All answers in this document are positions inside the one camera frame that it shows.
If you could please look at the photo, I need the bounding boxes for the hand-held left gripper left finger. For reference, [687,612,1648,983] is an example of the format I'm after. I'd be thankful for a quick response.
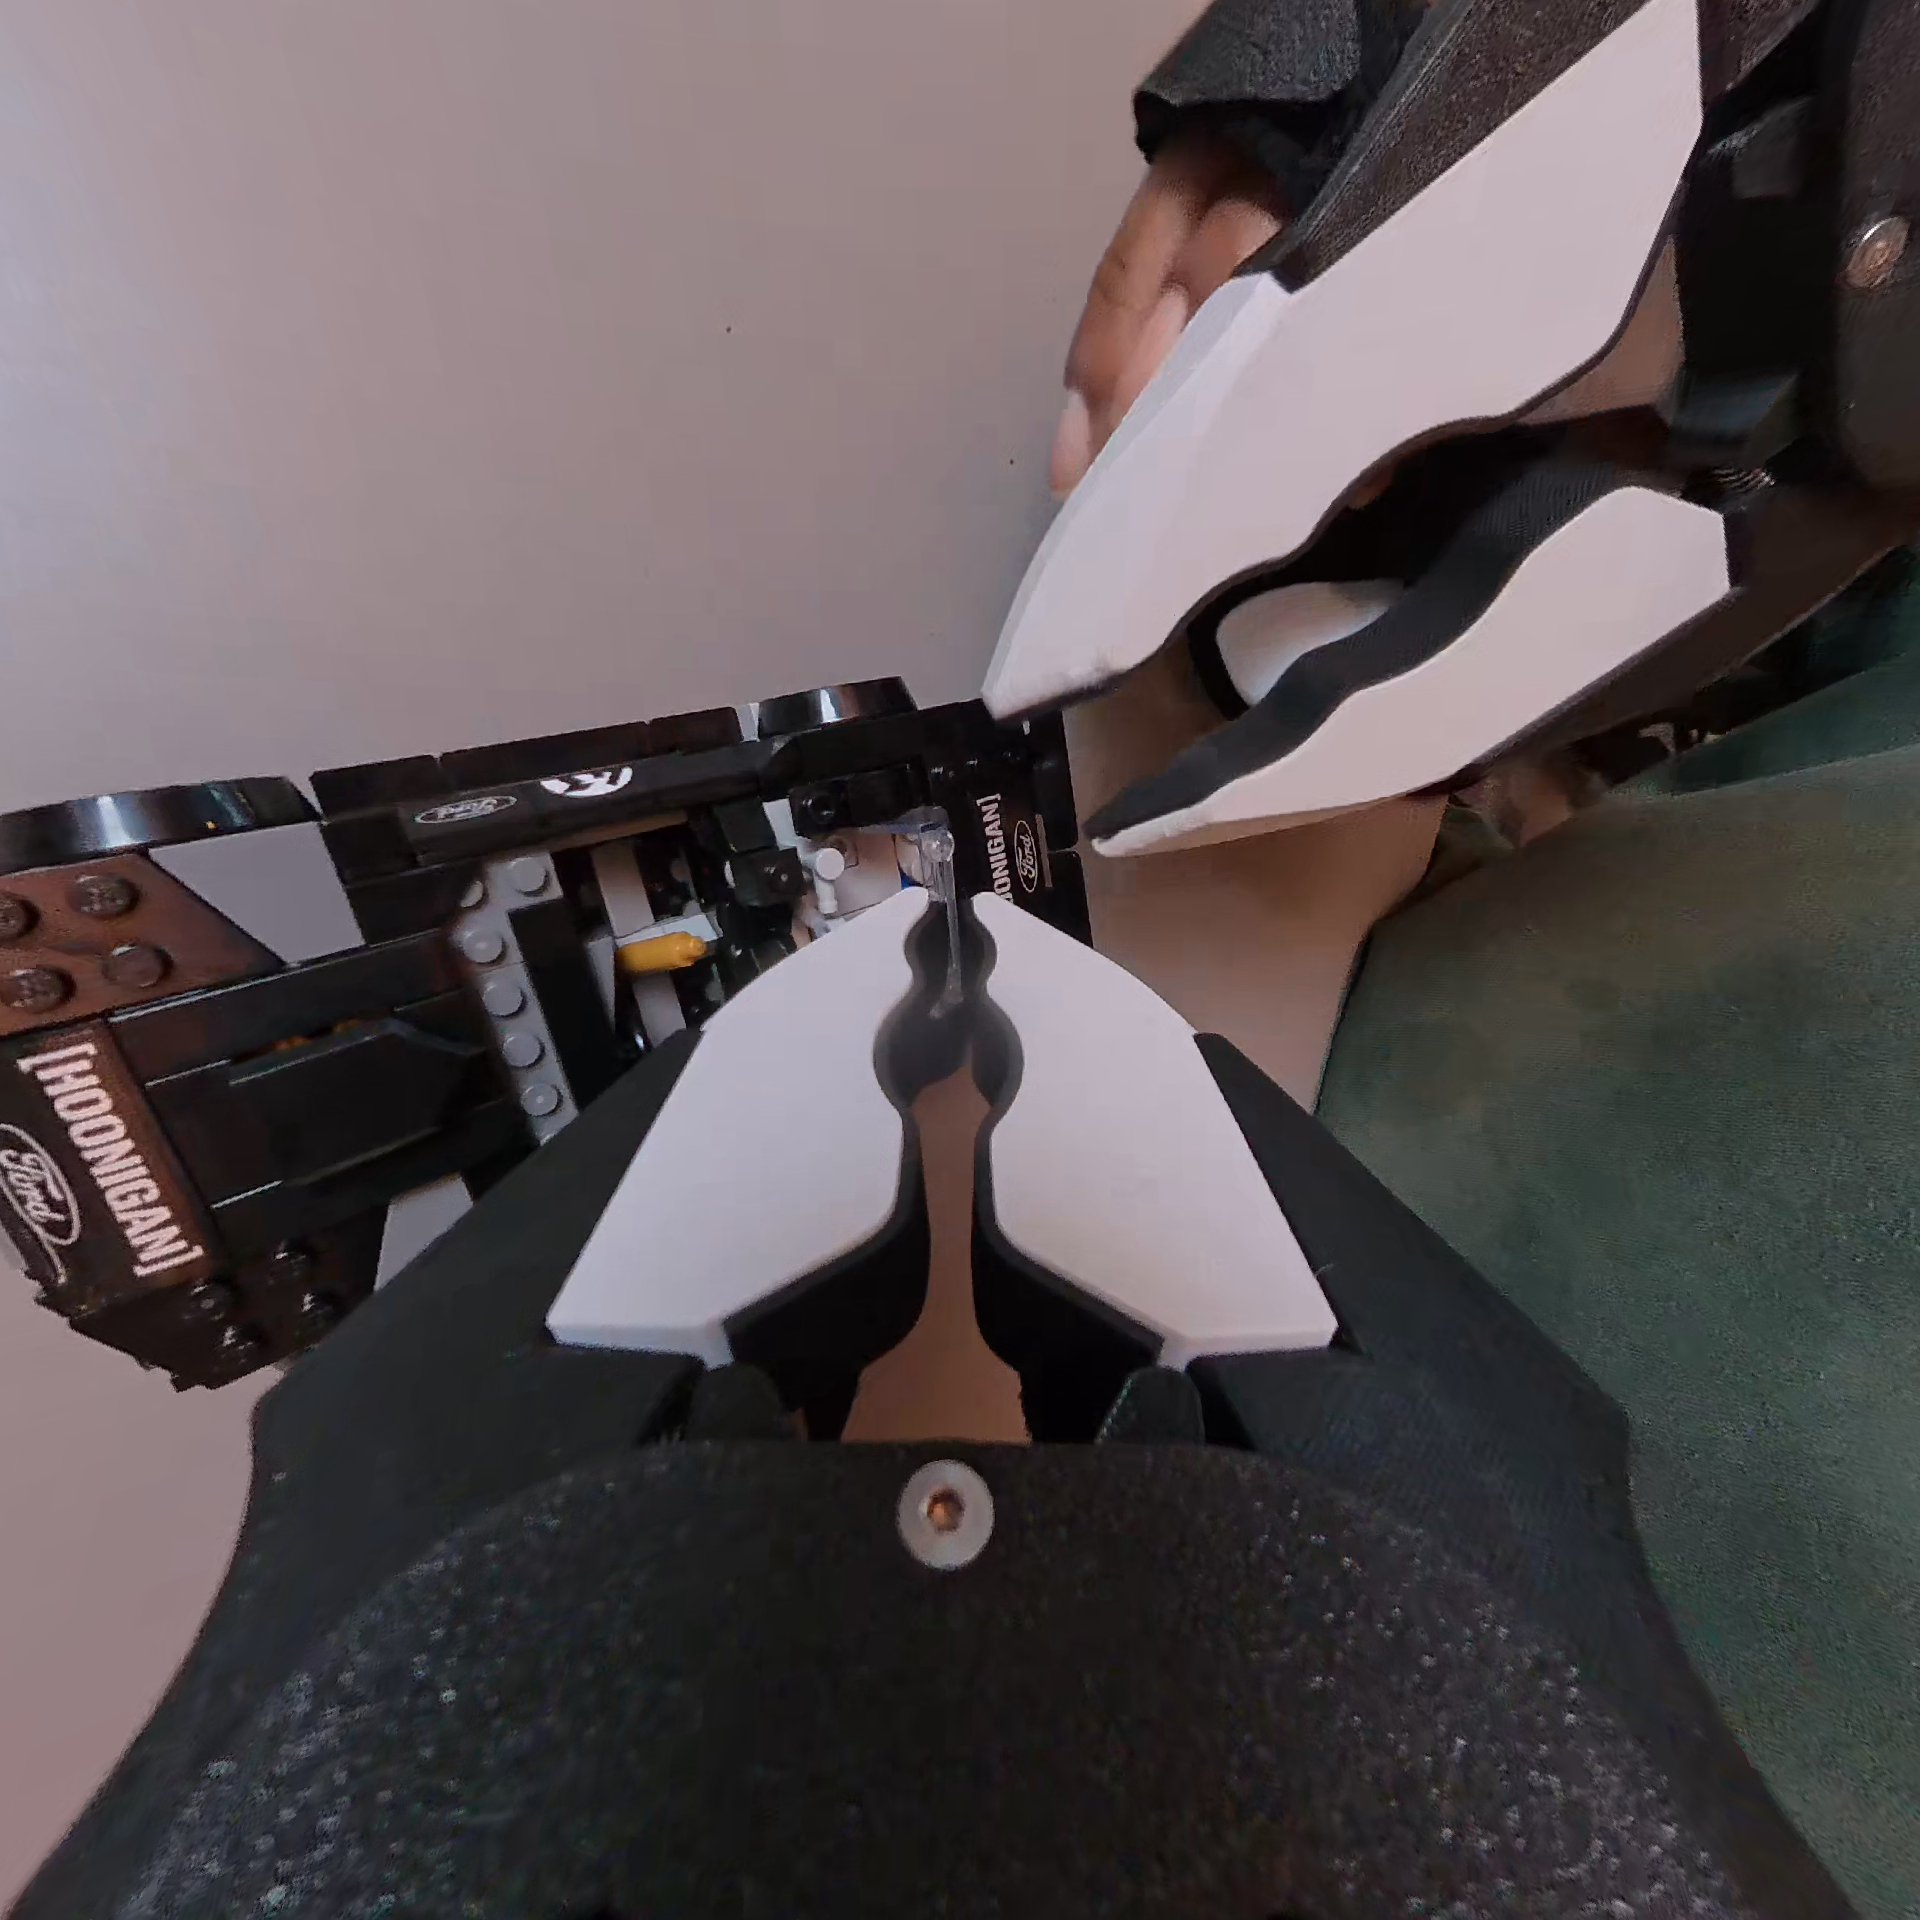
[549,892,947,1413]

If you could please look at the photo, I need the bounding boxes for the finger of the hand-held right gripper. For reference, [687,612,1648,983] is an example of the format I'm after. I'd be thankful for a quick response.
[984,0,1713,722]
[1090,481,1732,860]

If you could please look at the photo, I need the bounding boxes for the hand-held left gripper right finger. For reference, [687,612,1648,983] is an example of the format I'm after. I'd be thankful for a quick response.
[969,892,1337,1440]

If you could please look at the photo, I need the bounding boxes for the clear lego piece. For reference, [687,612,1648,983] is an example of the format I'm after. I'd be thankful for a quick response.
[892,806,960,992]

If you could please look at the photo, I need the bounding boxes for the black lego car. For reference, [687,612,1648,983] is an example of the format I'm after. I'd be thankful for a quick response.
[0,676,1090,1390]

